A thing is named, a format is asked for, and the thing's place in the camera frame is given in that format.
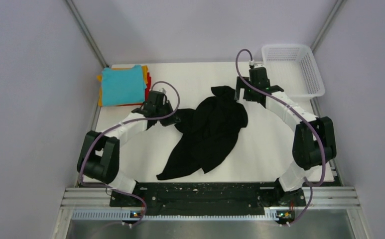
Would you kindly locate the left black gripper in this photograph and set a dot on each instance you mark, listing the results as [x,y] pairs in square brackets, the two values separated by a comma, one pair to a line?
[172,120]

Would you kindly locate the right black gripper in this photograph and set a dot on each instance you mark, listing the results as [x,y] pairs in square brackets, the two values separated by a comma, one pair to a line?
[241,84]

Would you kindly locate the black t-shirt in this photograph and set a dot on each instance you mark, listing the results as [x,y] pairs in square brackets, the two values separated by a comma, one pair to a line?
[209,134]

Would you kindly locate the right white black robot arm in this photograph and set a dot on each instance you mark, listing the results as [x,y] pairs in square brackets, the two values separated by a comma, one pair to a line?
[314,141]

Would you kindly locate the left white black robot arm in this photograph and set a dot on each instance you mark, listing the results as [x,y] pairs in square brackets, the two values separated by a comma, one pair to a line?
[99,161]

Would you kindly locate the folded cyan t-shirt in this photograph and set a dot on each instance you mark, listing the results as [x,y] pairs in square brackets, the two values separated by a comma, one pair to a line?
[123,87]

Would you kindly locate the white plastic basket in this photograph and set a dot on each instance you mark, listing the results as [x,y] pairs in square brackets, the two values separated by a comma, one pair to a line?
[294,68]

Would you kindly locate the folded yellow t-shirt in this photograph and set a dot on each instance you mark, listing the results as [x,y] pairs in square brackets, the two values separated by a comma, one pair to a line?
[100,95]

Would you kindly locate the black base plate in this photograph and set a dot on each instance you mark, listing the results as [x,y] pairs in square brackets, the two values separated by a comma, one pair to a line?
[209,199]

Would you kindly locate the white slotted cable duct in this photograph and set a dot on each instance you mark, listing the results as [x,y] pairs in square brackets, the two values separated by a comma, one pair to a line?
[129,215]

